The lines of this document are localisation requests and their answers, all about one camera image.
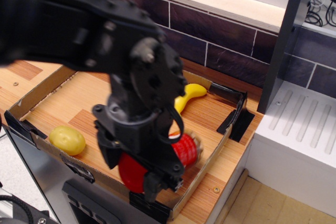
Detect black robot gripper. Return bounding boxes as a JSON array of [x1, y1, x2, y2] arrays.
[[92, 95, 184, 203]]

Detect red-capped basil spice bottle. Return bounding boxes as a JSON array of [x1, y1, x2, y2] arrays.
[[118, 130, 203, 193]]

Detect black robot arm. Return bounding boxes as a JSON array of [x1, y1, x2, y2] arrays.
[[1, 0, 187, 202]]

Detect taped cardboard fence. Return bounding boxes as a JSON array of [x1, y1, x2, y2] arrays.
[[1, 60, 261, 223]]

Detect black oven control panel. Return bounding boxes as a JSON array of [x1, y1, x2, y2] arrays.
[[61, 180, 132, 224]]

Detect yellow toy potato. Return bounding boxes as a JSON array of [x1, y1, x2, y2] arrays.
[[49, 126, 86, 156]]

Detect yellow toy banana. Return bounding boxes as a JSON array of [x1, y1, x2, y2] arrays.
[[174, 83, 207, 115]]

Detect white sink drainboard unit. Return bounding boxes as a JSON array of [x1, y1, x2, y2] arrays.
[[246, 82, 335, 216]]

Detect tangled black cables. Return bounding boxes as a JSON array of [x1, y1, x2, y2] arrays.
[[304, 0, 336, 28]]

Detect dark grey upright post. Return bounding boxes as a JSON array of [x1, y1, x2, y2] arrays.
[[257, 0, 310, 114]]

